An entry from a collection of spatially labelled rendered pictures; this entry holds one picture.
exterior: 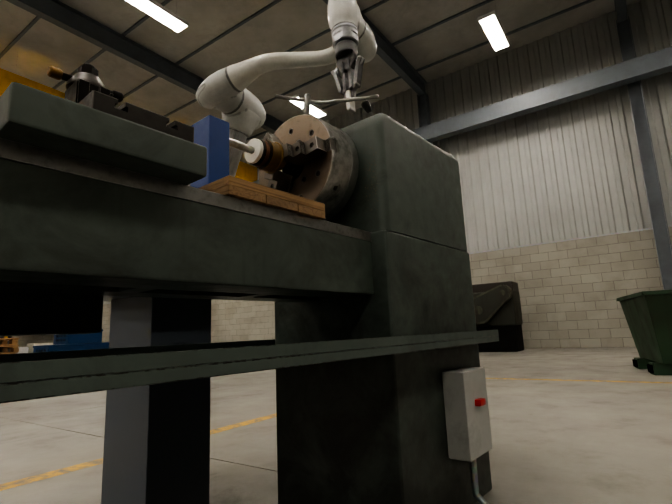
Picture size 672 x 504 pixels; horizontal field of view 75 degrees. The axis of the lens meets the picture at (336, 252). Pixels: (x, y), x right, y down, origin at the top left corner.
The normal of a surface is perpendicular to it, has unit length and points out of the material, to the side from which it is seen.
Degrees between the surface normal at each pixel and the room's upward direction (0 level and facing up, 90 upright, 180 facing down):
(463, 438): 90
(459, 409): 90
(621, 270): 90
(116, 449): 90
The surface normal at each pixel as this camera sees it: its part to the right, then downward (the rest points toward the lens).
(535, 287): -0.57, -0.12
